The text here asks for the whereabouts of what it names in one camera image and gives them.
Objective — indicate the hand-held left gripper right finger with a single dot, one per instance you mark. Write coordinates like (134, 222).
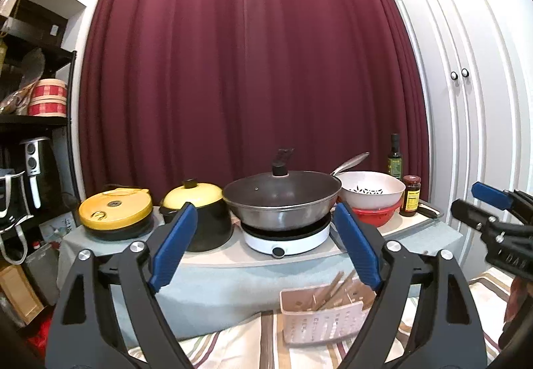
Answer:
(358, 248)

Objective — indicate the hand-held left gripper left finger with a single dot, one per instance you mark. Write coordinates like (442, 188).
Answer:
(175, 244)

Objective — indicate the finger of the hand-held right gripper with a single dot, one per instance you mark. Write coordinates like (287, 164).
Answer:
(491, 194)
(506, 248)

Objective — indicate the white perforated utensil holder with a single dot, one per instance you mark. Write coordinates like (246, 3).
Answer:
(316, 325)

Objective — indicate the person's right forearm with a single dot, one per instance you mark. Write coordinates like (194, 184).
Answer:
(516, 298)

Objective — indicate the red bowl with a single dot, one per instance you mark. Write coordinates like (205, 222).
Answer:
(383, 217)

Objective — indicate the black pot with yellow lid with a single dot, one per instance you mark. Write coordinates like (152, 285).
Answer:
(212, 227)

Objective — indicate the white colander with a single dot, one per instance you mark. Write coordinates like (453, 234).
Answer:
(374, 198)

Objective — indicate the white tray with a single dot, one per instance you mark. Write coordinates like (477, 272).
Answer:
(412, 225)

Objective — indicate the grey-blue cloth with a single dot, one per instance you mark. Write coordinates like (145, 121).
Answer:
(225, 281)

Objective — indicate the white induction cooker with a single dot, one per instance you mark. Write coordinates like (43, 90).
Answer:
(291, 246)

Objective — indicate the white wardrobe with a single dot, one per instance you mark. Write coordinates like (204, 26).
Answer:
(479, 123)

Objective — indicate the sauce jar with red lid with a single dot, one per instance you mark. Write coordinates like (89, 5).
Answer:
(410, 198)

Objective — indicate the black pan with yellow lid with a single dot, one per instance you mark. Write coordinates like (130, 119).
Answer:
(112, 206)

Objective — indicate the steel wok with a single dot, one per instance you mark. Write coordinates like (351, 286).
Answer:
(283, 216)

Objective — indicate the dark oil bottle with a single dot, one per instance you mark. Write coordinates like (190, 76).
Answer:
(394, 165)

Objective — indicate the wok lid with black knob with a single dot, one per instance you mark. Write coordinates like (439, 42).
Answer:
(280, 169)

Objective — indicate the striped tablecloth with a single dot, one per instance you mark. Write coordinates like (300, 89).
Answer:
(233, 346)

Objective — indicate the black air fryer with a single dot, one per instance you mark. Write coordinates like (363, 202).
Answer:
(35, 169)

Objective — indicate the black shelf unit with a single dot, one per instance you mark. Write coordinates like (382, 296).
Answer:
(37, 122)

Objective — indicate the red and white round box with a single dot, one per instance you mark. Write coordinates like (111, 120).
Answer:
(48, 98)

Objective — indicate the dark red curtain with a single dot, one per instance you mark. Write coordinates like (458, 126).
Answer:
(250, 61)

